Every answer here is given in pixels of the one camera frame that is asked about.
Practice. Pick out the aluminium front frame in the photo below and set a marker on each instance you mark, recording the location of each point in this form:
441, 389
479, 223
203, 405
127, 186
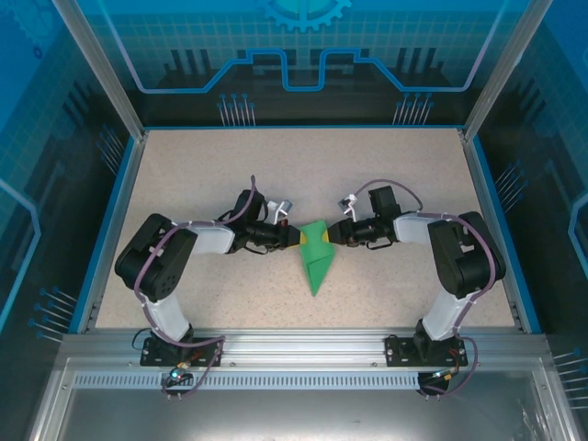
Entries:
59, 399

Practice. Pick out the green paper sheet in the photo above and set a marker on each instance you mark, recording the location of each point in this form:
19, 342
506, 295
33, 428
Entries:
317, 262

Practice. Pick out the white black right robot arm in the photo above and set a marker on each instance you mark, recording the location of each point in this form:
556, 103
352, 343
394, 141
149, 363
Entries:
464, 262

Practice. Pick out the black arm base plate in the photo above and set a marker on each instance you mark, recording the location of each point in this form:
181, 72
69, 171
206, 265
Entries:
399, 351
156, 353

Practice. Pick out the blue printed gear panel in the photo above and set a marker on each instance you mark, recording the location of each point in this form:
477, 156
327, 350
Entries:
294, 46

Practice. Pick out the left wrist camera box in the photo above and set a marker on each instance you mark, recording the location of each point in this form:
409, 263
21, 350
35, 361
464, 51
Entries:
284, 206

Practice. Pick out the blue table edge strip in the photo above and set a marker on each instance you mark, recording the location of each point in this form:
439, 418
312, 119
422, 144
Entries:
496, 209
113, 206

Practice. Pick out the grey metal sheet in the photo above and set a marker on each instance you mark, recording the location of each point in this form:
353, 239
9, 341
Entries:
275, 413

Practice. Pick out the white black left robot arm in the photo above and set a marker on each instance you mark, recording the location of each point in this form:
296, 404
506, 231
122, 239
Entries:
151, 262

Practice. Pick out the aluminium mounting rail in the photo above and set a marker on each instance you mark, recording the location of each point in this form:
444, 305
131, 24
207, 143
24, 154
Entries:
298, 349

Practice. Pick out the blue printed side panel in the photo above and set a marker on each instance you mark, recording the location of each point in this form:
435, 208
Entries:
37, 138
551, 138

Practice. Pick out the aluminium frame post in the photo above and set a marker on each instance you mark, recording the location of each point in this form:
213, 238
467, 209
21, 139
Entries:
106, 73
502, 73

